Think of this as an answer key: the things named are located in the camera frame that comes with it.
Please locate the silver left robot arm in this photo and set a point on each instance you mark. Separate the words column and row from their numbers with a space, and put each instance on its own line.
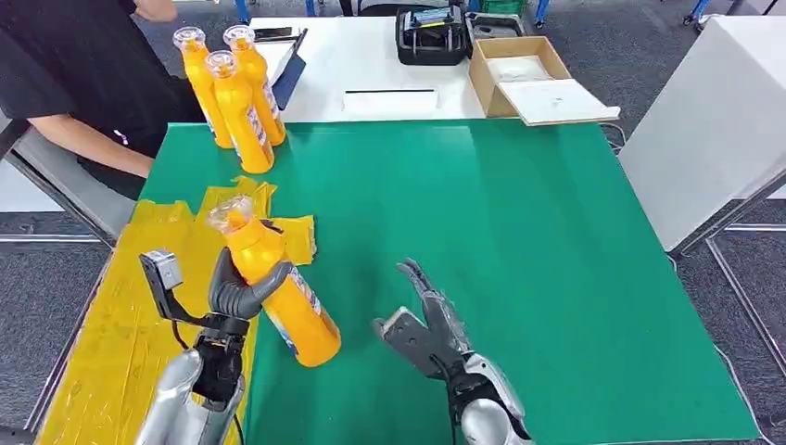
column 178, row 399

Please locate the grey plastic tray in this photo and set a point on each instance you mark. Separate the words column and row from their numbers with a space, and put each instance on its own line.
column 496, row 27

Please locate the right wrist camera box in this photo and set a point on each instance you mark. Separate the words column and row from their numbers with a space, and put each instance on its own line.
column 411, row 344

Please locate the open cardboard box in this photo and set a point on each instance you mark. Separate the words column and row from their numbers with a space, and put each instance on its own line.
column 482, row 80

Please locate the white paper with black strip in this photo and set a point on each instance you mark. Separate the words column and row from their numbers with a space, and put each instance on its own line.
column 390, row 104

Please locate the green table mat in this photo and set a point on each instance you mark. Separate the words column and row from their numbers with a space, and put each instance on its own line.
column 491, row 215

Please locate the black equipment case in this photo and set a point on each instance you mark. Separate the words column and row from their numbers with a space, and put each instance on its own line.
column 433, row 40

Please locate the white desk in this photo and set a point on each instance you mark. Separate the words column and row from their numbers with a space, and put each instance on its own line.
column 362, row 61

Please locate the white board box lid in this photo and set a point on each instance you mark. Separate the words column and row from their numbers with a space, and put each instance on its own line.
column 556, row 101

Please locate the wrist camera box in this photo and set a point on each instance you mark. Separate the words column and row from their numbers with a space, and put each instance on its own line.
column 161, row 273
column 411, row 344

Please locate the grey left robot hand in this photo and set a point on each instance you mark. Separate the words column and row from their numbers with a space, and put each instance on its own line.
column 230, row 298

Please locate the person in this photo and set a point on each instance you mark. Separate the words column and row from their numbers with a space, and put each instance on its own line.
column 67, row 67

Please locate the black smartphone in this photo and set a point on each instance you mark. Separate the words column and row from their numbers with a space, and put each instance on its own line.
column 276, row 34

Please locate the yellow plastic sheet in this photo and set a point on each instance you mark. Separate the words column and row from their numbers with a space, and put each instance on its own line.
column 116, row 331

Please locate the green crate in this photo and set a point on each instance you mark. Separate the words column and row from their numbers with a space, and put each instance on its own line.
column 505, row 6

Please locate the tablet in blue case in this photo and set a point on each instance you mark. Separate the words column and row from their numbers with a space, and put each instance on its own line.
column 291, row 80

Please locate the orange drink bottle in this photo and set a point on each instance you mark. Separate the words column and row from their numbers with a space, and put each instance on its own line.
column 199, row 86
column 245, row 123
column 261, row 80
column 301, row 319

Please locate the white table with metal frame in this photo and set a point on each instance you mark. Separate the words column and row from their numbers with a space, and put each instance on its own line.
column 67, row 184

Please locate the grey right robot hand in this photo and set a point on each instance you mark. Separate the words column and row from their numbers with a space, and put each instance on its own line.
column 445, row 319

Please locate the large white side table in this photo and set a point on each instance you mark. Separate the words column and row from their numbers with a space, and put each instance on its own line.
column 706, row 135

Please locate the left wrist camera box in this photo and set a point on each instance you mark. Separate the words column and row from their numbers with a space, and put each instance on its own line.
column 161, row 273

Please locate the white foam pad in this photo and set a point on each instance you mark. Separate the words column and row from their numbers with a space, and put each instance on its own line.
column 519, row 69

